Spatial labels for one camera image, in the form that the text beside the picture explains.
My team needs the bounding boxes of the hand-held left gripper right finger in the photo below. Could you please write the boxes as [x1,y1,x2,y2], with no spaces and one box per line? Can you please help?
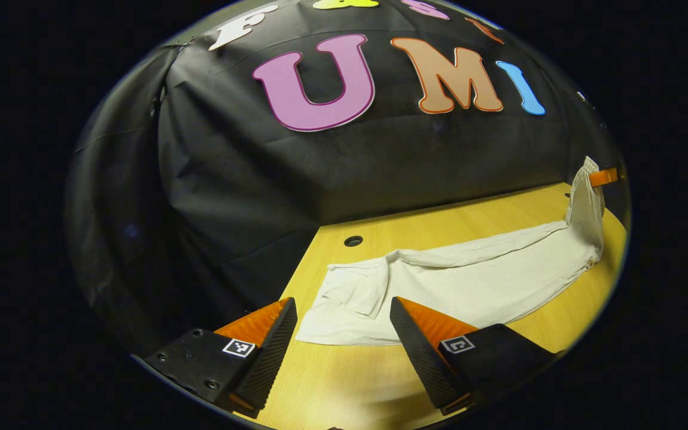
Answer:
[389,296,558,416]

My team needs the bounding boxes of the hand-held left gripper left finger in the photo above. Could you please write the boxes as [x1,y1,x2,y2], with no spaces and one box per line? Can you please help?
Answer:
[143,296,299,419]

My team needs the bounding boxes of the white jeans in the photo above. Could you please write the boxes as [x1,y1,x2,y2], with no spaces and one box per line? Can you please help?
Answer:
[296,156,606,346]

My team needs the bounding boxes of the black backdrop cloth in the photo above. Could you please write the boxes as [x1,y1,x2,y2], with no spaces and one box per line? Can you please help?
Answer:
[64,0,628,359]

